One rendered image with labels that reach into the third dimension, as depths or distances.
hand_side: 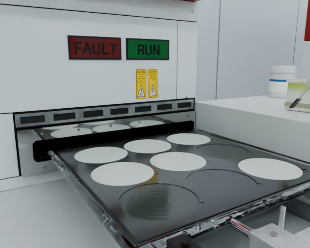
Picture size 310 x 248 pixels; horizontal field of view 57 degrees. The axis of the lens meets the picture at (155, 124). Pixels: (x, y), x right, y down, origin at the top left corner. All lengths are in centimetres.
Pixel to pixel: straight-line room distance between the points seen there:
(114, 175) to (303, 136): 35
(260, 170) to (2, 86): 48
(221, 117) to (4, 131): 48
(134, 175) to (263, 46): 300
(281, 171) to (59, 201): 39
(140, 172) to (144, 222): 14
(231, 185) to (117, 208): 17
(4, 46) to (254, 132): 53
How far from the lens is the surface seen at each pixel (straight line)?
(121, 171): 47
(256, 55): 328
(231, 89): 305
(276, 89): 94
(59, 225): 50
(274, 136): 63
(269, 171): 50
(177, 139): 65
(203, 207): 36
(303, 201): 54
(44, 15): 63
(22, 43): 61
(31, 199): 60
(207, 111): 75
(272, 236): 32
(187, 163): 50
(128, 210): 36
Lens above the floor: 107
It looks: 12 degrees down
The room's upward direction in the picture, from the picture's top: straight up
